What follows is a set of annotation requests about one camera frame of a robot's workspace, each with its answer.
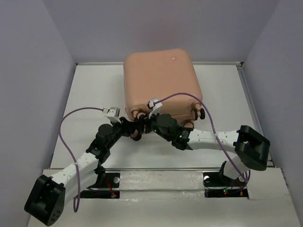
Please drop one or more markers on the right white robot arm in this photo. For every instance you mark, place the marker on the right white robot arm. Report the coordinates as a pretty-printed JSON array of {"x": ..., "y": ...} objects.
[{"x": 245, "y": 148}]

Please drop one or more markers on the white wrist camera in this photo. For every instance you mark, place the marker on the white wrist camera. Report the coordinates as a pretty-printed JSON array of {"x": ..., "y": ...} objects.
[
  {"x": 155, "y": 105},
  {"x": 113, "y": 115}
]

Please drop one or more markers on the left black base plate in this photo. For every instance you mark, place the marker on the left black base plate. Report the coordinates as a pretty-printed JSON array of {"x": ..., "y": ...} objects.
[{"x": 106, "y": 187}]

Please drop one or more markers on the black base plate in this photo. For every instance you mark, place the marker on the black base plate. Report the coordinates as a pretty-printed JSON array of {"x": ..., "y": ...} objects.
[
  {"x": 106, "y": 187},
  {"x": 219, "y": 186}
]

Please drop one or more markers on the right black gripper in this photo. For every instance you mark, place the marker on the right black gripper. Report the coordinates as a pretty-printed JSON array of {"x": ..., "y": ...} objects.
[{"x": 147, "y": 121}]

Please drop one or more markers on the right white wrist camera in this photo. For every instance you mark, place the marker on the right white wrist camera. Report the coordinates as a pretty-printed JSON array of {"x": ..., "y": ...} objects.
[{"x": 155, "y": 105}]

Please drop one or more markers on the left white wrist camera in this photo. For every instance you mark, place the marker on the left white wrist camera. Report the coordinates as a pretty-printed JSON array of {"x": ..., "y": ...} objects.
[{"x": 113, "y": 115}]

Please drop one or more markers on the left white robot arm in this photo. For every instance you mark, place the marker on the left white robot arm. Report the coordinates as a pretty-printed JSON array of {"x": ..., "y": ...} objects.
[{"x": 50, "y": 193}]

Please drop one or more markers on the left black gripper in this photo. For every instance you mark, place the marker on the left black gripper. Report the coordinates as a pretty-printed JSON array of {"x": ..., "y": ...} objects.
[{"x": 127, "y": 127}]

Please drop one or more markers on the pink hard-shell suitcase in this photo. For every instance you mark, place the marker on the pink hard-shell suitcase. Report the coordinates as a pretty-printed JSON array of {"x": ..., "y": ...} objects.
[{"x": 167, "y": 75}]

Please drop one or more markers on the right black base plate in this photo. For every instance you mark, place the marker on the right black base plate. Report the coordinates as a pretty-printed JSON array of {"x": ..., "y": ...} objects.
[{"x": 219, "y": 186}]

